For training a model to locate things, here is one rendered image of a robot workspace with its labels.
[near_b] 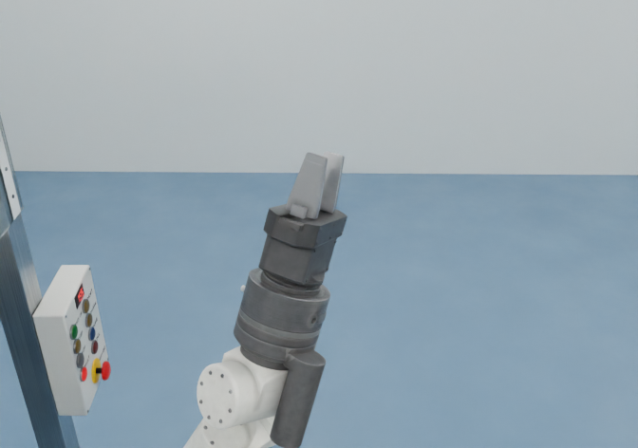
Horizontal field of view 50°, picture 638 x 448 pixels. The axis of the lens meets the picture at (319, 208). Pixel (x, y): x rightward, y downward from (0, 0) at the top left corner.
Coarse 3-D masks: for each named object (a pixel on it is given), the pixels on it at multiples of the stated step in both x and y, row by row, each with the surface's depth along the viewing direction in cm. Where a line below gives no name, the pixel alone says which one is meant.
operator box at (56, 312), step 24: (48, 288) 134; (72, 288) 134; (48, 312) 127; (72, 312) 131; (96, 312) 145; (48, 336) 128; (96, 336) 145; (48, 360) 131; (72, 360) 131; (72, 384) 135; (96, 384) 145; (72, 408) 138
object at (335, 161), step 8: (328, 152) 70; (328, 160) 70; (336, 160) 70; (328, 168) 70; (336, 168) 70; (328, 176) 70; (336, 176) 70; (328, 184) 71; (336, 184) 70; (328, 192) 71; (336, 192) 70; (328, 200) 71; (336, 200) 71; (320, 208) 71; (328, 208) 71
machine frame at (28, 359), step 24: (0, 240) 118; (24, 240) 123; (0, 264) 120; (24, 264) 123; (0, 288) 123; (24, 288) 123; (0, 312) 126; (24, 312) 126; (24, 336) 128; (24, 360) 131; (24, 384) 134; (48, 384) 135; (48, 408) 138; (48, 432) 141; (72, 432) 147
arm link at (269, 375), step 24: (240, 336) 69; (264, 336) 67; (240, 360) 70; (264, 360) 69; (288, 360) 68; (312, 360) 68; (216, 384) 68; (240, 384) 67; (264, 384) 68; (288, 384) 68; (312, 384) 67; (216, 408) 68; (240, 408) 66; (264, 408) 69; (288, 408) 68; (288, 432) 68
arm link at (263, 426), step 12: (204, 420) 76; (264, 420) 77; (204, 432) 74; (216, 432) 75; (228, 432) 76; (240, 432) 77; (252, 432) 77; (264, 432) 76; (204, 444) 74; (216, 444) 74; (228, 444) 75; (240, 444) 76; (252, 444) 76; (264, 444) 76
